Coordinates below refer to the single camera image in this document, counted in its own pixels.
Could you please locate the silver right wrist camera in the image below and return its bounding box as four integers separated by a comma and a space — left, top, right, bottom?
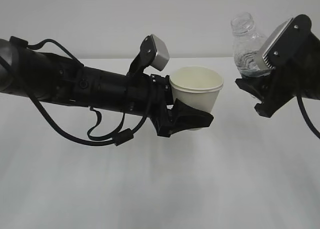
255, 14, 312, 71

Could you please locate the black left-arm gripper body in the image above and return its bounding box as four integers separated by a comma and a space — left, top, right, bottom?
129, 73, 174, 137

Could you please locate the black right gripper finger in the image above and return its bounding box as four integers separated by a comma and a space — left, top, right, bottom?
235, 76, 270, 102

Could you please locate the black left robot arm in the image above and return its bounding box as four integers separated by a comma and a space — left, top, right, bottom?
0, 34, 214, 146

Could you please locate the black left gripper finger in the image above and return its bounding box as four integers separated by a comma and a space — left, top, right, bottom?
169, 99, 214, 136

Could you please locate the clear green-label water bottle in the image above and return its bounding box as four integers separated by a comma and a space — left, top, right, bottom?
230, 12, 272, 82

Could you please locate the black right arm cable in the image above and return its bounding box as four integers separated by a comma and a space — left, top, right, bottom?
296, 93, 320, 140

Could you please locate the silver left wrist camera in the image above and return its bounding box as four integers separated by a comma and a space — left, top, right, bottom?
127, 34, 170, 76

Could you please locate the white paper cup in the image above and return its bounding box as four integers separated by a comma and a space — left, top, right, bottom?
168, 65, 225, 132

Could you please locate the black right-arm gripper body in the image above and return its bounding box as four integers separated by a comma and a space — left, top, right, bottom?
254, 32, 320, 118

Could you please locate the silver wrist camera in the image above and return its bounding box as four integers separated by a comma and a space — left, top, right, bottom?
255, 14, 312, 71
127, 34, 170, 76

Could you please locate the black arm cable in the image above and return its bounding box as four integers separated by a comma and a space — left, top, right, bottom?
0, 36, 156, 148
296, 93, 320, 140

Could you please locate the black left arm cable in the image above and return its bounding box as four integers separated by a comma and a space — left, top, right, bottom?
0, 36, 156, 148

